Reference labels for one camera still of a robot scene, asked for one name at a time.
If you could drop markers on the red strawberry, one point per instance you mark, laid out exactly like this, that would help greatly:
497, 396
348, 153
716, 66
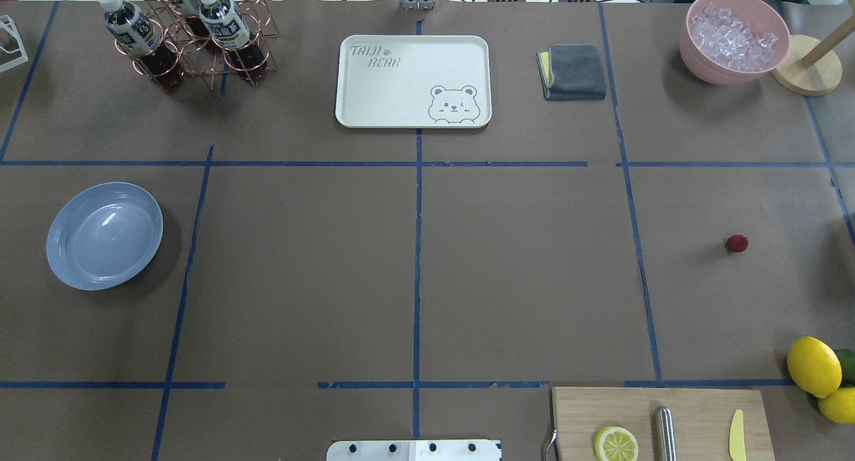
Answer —
737, 243

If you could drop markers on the blue round plate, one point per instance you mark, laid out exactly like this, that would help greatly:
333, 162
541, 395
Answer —
104, 236

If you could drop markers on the white bear tray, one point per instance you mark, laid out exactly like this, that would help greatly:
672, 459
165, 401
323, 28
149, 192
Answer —
414, 81

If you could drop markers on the grey folded cloth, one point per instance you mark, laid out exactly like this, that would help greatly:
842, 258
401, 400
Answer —
571, 72

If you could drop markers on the dark tea bottle right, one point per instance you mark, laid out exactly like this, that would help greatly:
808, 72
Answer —
242, 52

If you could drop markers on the dark tea bottle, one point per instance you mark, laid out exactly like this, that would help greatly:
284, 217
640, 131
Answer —
190, 10
242, 52
138, 37

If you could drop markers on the lemon half slice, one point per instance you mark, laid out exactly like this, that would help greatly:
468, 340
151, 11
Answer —
615, 443

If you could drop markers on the steel cylinder muddler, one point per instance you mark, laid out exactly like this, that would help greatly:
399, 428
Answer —
665, 433

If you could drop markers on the dark tea bottle rear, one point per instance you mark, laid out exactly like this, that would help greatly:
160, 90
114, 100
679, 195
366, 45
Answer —
190, 10

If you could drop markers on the wooden cutting board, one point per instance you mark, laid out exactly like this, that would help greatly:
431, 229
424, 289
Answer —
699, 421

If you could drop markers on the dark tea bottle left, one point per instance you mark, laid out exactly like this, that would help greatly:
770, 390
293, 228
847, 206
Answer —
138, 37

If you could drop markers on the pink bowl of ice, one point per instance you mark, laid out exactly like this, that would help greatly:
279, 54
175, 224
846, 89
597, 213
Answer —
732, 42

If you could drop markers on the yellow plastic knife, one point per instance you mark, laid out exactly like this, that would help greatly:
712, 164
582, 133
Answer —
737, 449

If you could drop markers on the large yellow lemon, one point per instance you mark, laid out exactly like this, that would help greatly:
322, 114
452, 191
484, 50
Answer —
814, 367

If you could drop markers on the wooden stand with round base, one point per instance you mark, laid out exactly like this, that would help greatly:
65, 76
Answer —
811, 65

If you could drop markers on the green lime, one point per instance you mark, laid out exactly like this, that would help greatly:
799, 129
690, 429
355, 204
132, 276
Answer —
846, 358

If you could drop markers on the small yellow lemon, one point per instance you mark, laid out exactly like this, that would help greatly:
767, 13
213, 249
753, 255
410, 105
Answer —
838, 407

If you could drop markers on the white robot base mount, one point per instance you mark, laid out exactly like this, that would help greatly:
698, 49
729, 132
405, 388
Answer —
454, 449

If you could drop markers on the copper wire bottle rack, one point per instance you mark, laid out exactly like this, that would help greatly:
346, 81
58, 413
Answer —
198, 62

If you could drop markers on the white wire rack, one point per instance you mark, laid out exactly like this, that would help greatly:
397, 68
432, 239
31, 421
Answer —
13, 53

